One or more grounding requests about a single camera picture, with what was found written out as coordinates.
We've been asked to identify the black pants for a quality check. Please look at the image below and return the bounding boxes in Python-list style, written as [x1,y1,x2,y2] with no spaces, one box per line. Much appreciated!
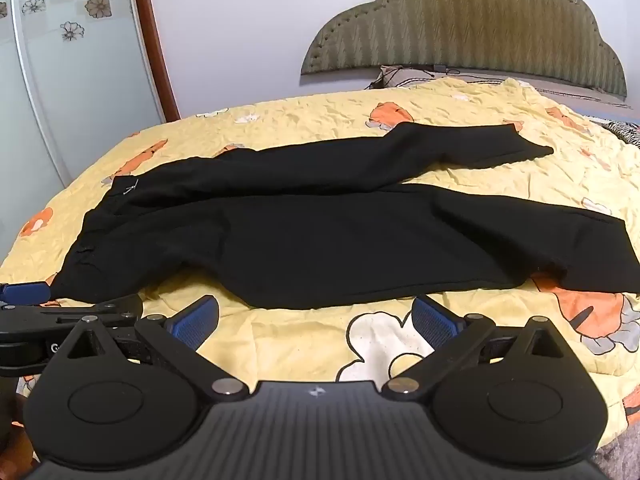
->
[50,122,640,311]

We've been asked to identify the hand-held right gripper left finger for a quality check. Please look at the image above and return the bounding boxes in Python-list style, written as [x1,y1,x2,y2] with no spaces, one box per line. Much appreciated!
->
[66,294,252,402]

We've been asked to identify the black white striped cloth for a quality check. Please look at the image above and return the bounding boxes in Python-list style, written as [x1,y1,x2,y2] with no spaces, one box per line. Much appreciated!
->
[595,117,640,149]

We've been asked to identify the olive padded headboard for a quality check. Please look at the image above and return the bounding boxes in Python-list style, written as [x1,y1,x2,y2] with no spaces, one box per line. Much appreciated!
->
[300,0,629,99]

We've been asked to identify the brown wooden wardrobe frame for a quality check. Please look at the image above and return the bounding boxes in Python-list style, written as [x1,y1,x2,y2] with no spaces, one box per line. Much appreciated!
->
[128,0,181,122]

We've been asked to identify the yellow printed bedsheet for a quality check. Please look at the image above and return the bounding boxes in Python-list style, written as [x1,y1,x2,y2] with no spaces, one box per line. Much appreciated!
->
[0,77,640,403]

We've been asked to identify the grey fuzzy blanket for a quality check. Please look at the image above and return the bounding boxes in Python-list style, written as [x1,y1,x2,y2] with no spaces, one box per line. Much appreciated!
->
[590,422,640,480]

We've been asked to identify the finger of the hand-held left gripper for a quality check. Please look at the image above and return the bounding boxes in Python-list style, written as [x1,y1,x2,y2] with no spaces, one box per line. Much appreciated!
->
[0,282,52,307]
[0,293,145,334]

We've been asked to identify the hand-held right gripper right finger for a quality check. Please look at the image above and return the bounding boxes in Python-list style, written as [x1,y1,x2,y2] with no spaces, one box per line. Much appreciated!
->
[381,295,567,402]

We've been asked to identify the grey pillow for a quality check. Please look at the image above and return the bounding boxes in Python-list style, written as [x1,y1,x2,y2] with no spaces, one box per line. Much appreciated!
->
[440,67,632,109]

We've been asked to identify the flowered glass wardrobe door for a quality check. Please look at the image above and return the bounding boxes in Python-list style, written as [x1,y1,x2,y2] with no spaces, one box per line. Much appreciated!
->
[0,0,167,242]

